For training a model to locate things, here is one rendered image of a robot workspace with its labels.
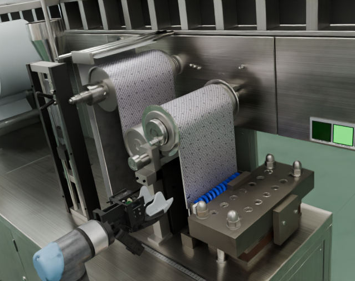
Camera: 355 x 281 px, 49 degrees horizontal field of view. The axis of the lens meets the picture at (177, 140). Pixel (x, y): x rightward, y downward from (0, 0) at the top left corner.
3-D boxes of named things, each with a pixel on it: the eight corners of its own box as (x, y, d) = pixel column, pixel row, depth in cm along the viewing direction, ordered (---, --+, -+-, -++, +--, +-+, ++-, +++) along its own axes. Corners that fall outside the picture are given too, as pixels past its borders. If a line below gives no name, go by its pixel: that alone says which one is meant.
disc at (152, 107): (146, 150, 115) (137, 101, 109) (147, 149, 115) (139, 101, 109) (182, 161, 104) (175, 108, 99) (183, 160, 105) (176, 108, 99)
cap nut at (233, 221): (223, 226, 100) (222, 212, 99) (232, 219, 103) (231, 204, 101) (234, 231, 98) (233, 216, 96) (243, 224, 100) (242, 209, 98)
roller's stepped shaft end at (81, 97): (67, 106, 115) (65, 96, 114) (84, 100, 119) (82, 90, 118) (73, 107, 113) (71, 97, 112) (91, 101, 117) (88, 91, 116)
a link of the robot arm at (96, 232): (98, 262, 87) (78, 248, 93) (114, 251, 90) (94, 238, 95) (90, 234, 84) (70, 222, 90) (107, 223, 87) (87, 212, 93)
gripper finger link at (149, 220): (166, 211, 97) (136, 227, 93) (168, 216, 98) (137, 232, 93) (156, 204, 101) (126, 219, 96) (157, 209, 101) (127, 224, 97)
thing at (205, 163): (186, 208, 112) (178, 149, 105) (236, 174, 127) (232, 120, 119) (187, 209, 112) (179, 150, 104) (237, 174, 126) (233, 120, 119)
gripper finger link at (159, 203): (176, 186, 99) (145, 201, 94) (179, 206, 101) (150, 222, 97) (169, 182, 102) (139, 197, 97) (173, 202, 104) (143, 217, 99)
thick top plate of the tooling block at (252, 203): (189, 235, 109) (187, 217, 106) (270, 174, 133) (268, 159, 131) (236, 258, 98) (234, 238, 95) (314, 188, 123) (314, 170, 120)
